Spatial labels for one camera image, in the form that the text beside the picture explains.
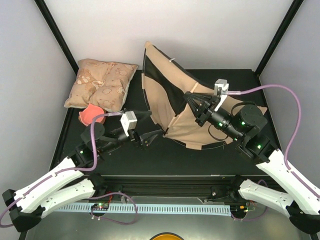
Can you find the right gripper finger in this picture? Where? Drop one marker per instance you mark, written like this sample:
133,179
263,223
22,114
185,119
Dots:
198,96
194,105

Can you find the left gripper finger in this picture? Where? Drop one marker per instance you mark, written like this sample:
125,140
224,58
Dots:
142,115
147,139

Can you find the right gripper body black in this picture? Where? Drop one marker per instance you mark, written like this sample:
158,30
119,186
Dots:
202,118

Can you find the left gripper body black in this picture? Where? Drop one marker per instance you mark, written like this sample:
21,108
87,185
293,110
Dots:
135,137

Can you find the beige black pet tent fabric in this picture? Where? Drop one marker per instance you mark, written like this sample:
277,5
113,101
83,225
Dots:
164,83

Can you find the beige patterned pillow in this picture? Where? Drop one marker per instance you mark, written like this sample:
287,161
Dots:
101,83

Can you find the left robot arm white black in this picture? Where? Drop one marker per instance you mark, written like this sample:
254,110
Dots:
73,178

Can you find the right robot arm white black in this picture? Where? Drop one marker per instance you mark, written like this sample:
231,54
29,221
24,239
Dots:
300,200

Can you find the pink cat-ear bowl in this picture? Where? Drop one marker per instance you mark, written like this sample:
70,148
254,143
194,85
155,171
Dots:
86,116

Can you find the left small circuit board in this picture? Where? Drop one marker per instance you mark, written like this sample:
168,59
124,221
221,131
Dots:
100,207

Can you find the small circuit board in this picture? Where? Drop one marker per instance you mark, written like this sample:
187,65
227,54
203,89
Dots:
100,207
240,209

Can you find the yellow round object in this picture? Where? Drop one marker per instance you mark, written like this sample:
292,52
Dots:
166,236

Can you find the right small circuit board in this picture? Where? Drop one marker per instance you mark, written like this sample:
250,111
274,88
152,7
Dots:
240,209

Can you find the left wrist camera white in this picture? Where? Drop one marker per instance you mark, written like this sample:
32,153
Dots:
128,121

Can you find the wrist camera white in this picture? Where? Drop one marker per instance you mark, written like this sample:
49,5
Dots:
221,87
128,121

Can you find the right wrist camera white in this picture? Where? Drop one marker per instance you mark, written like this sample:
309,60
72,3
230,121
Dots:
221,87

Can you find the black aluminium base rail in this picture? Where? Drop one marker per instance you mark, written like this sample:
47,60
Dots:
214,188

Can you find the white slotted cable duct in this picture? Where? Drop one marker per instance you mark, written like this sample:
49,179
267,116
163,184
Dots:
167,209

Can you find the right black frame post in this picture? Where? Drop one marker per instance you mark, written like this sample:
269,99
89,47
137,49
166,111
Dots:
280,32

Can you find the black frame post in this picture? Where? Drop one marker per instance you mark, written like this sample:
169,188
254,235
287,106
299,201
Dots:
55,30
280,32

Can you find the left black frame post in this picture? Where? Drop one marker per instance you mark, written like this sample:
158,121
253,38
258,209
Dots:
55,30

